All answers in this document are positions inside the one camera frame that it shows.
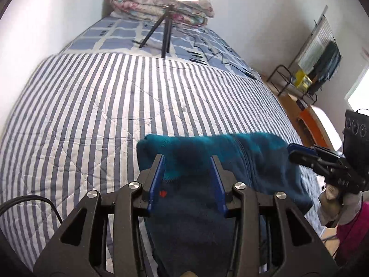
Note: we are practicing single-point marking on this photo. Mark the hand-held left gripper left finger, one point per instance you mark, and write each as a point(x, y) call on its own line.
point(157, 184)

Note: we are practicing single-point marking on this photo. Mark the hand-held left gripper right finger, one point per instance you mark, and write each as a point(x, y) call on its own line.
point(217, 187)

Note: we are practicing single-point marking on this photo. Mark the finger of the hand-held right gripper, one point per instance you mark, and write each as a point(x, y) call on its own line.
point(305, 158)
point(299, 148)

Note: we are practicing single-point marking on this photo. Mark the teal plaid fleece jacket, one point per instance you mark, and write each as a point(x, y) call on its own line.
point(187, 236)

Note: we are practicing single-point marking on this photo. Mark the person's right forearm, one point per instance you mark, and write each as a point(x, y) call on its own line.
point(354, 236)

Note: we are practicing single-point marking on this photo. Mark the black clothes rack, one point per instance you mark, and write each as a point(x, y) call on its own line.
point(278, 72)

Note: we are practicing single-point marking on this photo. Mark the dark hanging clothes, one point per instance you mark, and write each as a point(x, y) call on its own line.
point(328, 60)

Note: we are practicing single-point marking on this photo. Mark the person's right hand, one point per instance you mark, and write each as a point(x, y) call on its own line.
point(331, 205)

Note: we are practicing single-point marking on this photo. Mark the orange box with white cover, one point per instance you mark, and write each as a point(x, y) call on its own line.
point(310, 121)

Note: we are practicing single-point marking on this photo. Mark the window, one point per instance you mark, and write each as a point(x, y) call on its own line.
point(361, 95)

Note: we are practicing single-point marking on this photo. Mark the yellow box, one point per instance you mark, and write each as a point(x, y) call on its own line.
point(302, 79)

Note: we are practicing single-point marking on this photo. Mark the bed with striped cover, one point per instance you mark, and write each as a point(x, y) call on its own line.
point(86, 106)

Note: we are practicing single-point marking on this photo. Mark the striped hanging cloth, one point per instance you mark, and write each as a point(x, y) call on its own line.
point(317, 43)

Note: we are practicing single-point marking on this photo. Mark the black tripod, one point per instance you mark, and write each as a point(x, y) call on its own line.
point(166, 34)

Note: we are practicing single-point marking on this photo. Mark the blue checked bedsheet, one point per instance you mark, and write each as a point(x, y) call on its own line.
point(115, 34)

